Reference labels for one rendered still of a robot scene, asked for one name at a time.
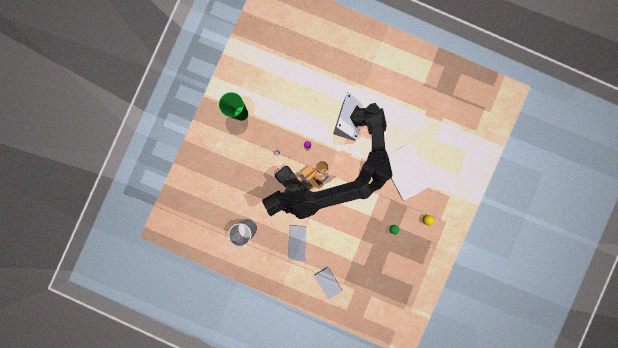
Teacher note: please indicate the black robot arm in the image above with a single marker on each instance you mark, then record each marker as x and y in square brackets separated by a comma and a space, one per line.
[299, 201]

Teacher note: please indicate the grey cup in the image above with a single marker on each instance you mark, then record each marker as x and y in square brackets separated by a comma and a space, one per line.
[241, 233]

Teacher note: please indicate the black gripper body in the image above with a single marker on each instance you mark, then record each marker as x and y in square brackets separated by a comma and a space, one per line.
[284, 176]

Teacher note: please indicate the yellow ball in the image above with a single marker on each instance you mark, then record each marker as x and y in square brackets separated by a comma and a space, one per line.
[428, 220]

